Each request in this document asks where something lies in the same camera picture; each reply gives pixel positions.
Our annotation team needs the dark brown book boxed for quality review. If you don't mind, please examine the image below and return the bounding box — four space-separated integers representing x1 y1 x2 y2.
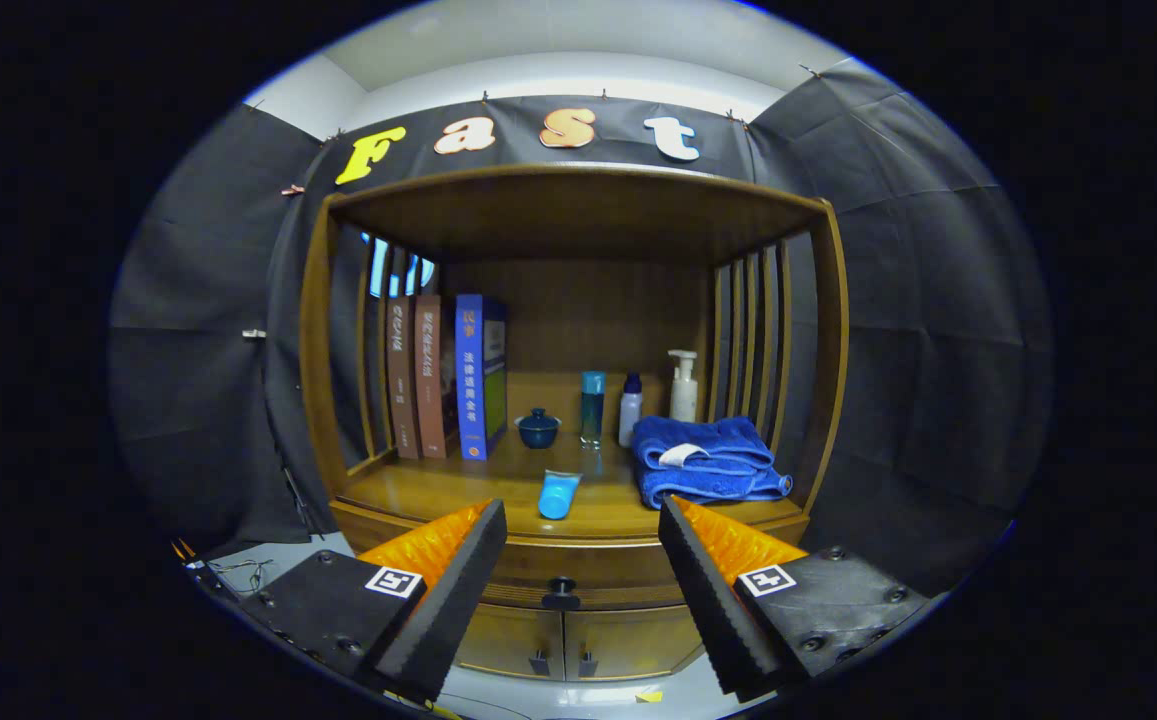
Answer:
385 297 422 461

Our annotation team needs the teal glass bottle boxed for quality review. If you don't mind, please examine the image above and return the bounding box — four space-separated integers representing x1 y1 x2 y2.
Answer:
580 371 607 449

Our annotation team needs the wooden countertop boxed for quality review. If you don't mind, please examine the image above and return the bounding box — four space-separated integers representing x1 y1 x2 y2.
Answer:
333 372 809 541

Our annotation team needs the white bottle blue cap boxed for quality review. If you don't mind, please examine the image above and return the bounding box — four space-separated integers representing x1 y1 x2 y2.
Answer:
618 373 644 448

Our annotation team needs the white pump bottle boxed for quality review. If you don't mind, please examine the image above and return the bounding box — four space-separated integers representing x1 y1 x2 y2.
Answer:
667 349 700 423

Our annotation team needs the blue folded towel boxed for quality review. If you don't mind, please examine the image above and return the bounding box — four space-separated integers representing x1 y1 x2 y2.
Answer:
631 416 795 511

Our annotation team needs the wooden cabinet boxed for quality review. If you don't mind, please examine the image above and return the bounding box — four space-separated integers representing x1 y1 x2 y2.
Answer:
298 163 851 683

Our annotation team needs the blue book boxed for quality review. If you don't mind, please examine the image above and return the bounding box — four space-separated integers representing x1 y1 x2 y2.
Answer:
455 294 509 462

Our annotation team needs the reddish brown book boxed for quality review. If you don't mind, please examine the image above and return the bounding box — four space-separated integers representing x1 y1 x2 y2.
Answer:
413 294 459 460

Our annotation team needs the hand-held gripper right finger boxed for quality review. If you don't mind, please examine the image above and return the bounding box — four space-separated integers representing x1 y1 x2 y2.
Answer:
657 494 931 701

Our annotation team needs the wooden drawer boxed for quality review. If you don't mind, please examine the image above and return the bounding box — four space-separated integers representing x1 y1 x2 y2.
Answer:
333 505 809 613

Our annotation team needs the blue lidded teacup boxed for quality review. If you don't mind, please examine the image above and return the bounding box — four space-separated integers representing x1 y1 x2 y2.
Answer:
515 408 563 450

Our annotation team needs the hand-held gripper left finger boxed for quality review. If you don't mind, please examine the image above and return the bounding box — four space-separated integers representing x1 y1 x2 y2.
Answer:
238 497 509 704

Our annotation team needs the thin floor cable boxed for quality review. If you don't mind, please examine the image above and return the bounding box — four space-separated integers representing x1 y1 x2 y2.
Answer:
183 555 279 601

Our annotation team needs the wooden cabinet door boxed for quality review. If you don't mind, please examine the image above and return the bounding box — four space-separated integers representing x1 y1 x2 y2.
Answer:
564 605 707 683
453 603 567 683

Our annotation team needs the blue white cosmetic tube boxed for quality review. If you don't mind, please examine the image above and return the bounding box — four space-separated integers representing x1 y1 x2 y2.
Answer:
537 470 584 521

